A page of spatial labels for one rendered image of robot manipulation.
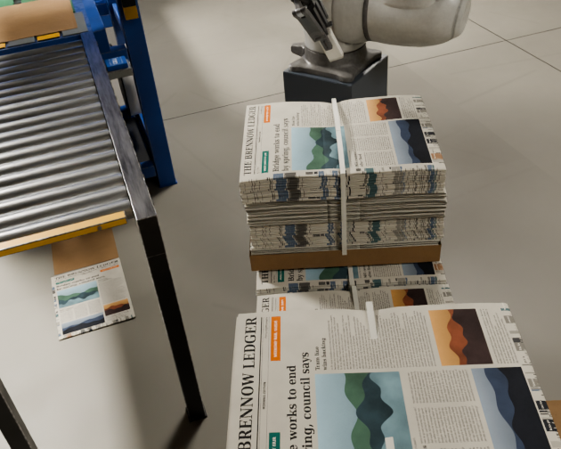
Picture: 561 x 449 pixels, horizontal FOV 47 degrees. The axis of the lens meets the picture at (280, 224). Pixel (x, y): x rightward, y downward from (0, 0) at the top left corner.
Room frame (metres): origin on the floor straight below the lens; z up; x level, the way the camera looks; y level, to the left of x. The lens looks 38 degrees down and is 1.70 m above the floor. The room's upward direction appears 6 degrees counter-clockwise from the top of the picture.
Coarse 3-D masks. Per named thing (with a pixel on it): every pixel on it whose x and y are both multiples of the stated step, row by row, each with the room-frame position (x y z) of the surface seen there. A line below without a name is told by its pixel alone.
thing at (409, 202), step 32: (384, 96) 1.23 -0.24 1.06; (416, 96) 1.22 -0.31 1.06; (384, 128) 1.10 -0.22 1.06; (416, 128) 1.09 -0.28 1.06; (384, 160) 0.99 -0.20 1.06; (416, 160) 0.98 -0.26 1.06; (384, 192) 0.95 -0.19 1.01; (416, 192) 0.95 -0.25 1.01; (384, 224) 0.96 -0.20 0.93; (416, 224) 0.96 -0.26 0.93
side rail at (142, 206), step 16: (96, 48) 2.34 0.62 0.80; (96, 64) 2.19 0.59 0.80; (96, 80) 2.05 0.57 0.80; (112, 96) 1.92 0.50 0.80; (112, 112) 1.81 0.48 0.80; (112, 128) 1.70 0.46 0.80; (128, 144) 1.60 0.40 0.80; (128, 160) 1.51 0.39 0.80; (128, 176) 1.43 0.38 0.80; (128, 192) 1.36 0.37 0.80; (144, 192) 1.35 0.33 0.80; (144, 208) 1.28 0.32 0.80; (144, 224) 1.24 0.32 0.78; (144, 240) 1.24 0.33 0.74; (160, 240) 1.25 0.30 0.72
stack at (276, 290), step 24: (384, 264) 0.96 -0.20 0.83; (408, 264) 0.96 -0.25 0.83; (432, 264) 0.95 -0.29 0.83; (264, 288) 0.93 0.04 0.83; (288, 288) 0.93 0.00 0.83; (312, 288) 0.92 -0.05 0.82; (336, 288) 0.92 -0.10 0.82; (360, 288) 0.92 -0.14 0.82; (384, 288) 0.90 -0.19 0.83; (408, 288) 0.89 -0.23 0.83; (432, 288) 0.89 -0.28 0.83
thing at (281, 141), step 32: (256, 128) 1.15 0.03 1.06; (288, 128) 1.13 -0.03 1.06; (320, 128) 1.13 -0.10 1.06; (256, 160) 1.03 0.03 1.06; (288, 160) 1.02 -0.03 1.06; (320, 160) 1.01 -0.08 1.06; (256, 192) 0.97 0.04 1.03; (288, 192) 0.96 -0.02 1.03; (320, 192) 0.96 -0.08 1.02; (256, 224) 0.97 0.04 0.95; (288, 224) 0.97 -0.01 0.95; (320, 224) 0.97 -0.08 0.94
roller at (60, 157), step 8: (88, 144) 1.63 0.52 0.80; (96, 144) 1.62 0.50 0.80; (104, 144) 1.62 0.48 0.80; (112, 144) 1.62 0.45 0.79; (56, 152) 1.59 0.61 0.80; (64, 152) 1.59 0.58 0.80; (72, 152) 1.59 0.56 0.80; (80, 152) 1.59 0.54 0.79; (88, 152) 1.59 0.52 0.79; (96, 152) 1.60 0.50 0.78; (24, 160) 1.57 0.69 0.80; (32, 160) 1.56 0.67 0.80; (40, 160) 1.56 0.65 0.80; (48, 160) 1.57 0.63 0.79; (56, 160) 1.57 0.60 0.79; (64, 160) 1.57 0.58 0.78; (0, 168) 1.54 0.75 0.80; (8, 168) 1.54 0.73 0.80; (16, 168) 1.54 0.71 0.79; (24, 168) 1.54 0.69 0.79; (32, 168) 1.55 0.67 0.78; (0, 176) 1.52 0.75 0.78
